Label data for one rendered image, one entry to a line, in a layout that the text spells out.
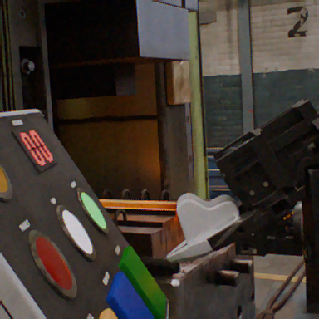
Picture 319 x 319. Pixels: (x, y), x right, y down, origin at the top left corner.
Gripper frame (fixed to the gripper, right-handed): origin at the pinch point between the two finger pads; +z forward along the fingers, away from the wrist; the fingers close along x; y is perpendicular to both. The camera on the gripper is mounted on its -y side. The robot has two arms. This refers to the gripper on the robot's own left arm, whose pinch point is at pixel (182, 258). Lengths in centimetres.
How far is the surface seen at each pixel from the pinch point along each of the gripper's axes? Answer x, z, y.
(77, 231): 10.5, 4.8, 9.5
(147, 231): -37.2, 7.9, -1.7
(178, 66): -76, -12, 20
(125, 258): 2.0, 4.6, 3.6
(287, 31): -818, -186, 6
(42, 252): 21.1, 4.9, 10.7
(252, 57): -842, -128, 0
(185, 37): -52, -16, 23
